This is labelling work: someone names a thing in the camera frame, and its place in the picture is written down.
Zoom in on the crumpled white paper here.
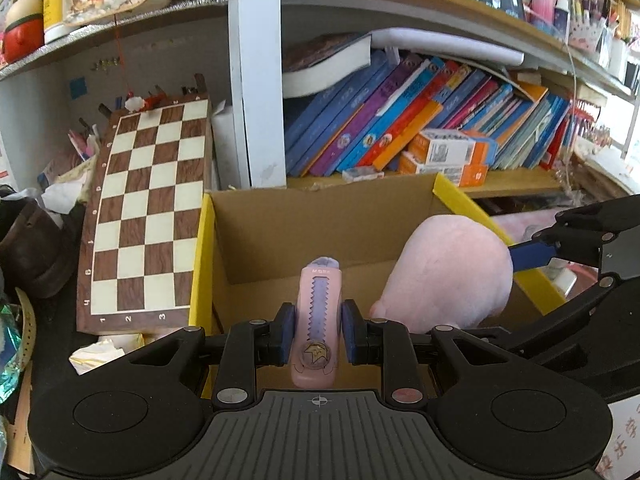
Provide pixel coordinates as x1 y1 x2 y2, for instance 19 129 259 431
68 334 146 376

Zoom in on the crumpled white tissue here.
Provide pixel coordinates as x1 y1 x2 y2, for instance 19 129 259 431
40 179 85 212

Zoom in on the red and cream round doll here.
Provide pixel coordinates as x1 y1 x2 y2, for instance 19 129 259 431
2 0 46 64

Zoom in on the white box beside chessboard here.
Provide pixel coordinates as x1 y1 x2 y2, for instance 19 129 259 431
210 101 237 192

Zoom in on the bunch of pens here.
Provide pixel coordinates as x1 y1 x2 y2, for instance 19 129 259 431
66 117 103 162

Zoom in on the pink plush toy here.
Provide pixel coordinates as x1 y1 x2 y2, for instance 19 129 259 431
369 215 515 334

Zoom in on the cardboard box with yellow flaps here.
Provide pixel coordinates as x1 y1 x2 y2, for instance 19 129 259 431
189 172 568 402

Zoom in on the row of leaning colourful books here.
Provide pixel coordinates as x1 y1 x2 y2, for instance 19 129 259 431
285 50 574 179

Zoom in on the wooden bookshelf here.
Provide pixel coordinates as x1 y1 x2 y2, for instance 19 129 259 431
281 0 640 201

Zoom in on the iridescent teal foil wrap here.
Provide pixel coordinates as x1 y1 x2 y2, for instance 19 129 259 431
0 304 25 407

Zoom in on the pink pen holder basket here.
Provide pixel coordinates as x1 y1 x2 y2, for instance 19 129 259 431
567 7 608 56

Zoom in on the thick dark-covered book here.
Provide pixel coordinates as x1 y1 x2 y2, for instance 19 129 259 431
282 32 374 99

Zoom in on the pink utility knife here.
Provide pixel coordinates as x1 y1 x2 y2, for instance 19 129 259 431
291 256 346 390

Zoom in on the small white flat box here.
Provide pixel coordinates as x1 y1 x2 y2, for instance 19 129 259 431
342 165 386 184

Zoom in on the white bottle with yellow label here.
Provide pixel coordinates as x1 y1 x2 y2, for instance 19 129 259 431
42 0 69 44

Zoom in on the beige strap with holes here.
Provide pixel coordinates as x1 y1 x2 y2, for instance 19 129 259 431
14 287 40 377

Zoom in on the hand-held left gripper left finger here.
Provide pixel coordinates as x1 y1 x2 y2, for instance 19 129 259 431
126 302 297 411

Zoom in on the brown leather bag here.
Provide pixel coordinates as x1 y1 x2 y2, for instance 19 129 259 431
0 196 80 300

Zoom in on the silver-edged grey shelf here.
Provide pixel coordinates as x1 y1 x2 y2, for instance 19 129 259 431
0 0 230 82

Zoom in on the brown and white chessboard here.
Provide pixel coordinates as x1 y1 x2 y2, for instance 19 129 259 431
76 99 214 336

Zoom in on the white paper folder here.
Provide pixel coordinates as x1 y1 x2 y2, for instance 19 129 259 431
370 27 526 69

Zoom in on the white shelf upright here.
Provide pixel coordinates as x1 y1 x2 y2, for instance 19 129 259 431
227 0 289 191

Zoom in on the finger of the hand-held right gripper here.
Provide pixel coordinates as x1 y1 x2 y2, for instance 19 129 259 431
509 196 640 273
479 274 622 357

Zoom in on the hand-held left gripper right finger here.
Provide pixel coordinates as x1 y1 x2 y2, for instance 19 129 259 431
341 300 506 408

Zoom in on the small white bottle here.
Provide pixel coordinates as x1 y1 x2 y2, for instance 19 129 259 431
553 0 572 42

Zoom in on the small red and white charm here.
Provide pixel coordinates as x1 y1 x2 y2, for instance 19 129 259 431
124 91 167 112

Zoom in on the orange and white carton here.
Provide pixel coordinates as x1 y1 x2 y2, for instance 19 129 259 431
407 128 499 166
398 152 489 188

